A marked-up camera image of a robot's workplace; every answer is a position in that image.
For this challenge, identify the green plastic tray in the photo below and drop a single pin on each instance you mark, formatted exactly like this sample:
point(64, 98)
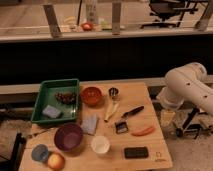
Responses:
point(46, 97)

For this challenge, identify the blue sponge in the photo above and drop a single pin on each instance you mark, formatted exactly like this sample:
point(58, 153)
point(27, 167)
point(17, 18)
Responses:
point(51, 112)

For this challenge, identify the red bowl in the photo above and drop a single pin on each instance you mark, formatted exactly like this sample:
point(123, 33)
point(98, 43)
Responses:
point(91, 96)

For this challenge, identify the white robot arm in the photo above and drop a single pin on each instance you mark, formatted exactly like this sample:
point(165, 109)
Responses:
point(186, 83)

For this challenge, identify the dark grape bunch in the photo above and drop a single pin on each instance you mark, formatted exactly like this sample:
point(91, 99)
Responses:
point(65, 98)

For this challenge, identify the clear robot gripper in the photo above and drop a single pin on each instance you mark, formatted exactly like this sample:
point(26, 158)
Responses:
point(166, 117)

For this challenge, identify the purple bowl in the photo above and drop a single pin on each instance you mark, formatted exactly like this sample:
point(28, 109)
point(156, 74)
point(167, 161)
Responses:
point(68, 137)

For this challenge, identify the small metal cup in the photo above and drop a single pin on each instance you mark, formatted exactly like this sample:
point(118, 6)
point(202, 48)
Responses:
point(113, 93)

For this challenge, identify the blue round lid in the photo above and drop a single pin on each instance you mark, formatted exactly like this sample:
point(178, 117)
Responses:
point(40, 153)

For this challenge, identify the white cup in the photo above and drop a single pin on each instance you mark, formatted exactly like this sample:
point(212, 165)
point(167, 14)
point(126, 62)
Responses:
point(100, 145)

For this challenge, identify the black handled knife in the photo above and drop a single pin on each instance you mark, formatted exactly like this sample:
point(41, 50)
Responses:
point(132, 112)

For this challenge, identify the black chair at left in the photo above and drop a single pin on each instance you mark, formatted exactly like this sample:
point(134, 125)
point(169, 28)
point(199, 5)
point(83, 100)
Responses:
point(12, 163)

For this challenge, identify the black rectangular block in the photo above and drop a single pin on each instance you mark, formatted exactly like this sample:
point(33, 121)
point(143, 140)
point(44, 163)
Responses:
point(136, 152)

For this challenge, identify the red yellow apple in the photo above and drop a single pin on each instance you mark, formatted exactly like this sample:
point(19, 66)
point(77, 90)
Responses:
point(56, 161)

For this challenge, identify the grey folded cloth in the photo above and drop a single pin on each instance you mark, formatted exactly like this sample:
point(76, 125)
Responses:
point(89, 124)

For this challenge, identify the red object on shelf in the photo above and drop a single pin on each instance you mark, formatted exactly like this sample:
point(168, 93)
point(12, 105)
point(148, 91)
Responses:
point(87, 26)

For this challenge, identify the black office chair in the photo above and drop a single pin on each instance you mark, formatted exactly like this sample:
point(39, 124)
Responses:
point(170, 13)

